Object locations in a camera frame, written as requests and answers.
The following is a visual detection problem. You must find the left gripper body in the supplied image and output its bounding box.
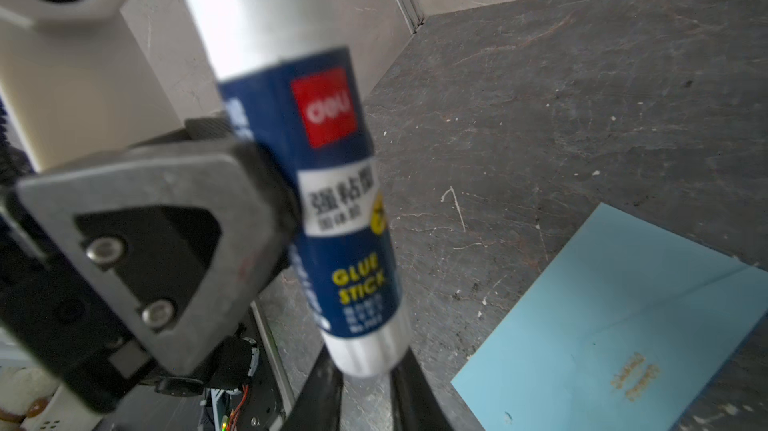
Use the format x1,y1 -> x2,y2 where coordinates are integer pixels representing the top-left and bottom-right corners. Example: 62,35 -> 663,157
1,190 -> 156,414

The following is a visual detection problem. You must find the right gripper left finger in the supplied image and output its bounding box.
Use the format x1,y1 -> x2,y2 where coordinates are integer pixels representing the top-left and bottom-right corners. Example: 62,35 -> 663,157
281,346 -> 344,431

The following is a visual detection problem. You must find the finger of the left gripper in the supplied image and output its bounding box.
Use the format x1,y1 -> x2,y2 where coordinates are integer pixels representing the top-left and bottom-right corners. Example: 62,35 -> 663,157
16,140 -> 300,375

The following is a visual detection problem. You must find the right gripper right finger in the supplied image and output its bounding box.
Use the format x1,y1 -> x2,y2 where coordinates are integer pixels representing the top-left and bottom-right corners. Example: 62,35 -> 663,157
390,349 -> 454,431

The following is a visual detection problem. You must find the glue stick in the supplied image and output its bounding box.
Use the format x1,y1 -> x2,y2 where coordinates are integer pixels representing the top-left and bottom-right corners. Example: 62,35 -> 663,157
185,0 -> 411,378

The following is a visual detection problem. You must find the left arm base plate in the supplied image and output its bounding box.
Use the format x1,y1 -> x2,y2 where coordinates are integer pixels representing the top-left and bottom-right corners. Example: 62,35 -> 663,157
197,304 -> 289,431

